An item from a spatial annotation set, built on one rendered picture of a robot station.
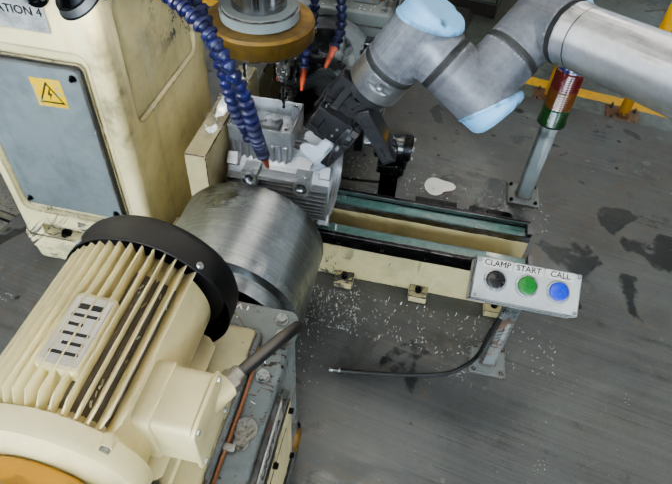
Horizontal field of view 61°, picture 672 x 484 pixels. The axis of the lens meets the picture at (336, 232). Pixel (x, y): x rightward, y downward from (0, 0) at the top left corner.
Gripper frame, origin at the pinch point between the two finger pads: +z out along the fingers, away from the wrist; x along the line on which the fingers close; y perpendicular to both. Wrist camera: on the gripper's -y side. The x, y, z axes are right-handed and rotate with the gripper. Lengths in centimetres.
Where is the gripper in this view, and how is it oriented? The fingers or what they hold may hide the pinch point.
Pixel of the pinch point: (318, 166)
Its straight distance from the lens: 106.4
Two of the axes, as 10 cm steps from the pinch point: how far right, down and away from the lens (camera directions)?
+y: -8.2, -5.0, -2.8
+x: -2.0, 7.1, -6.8
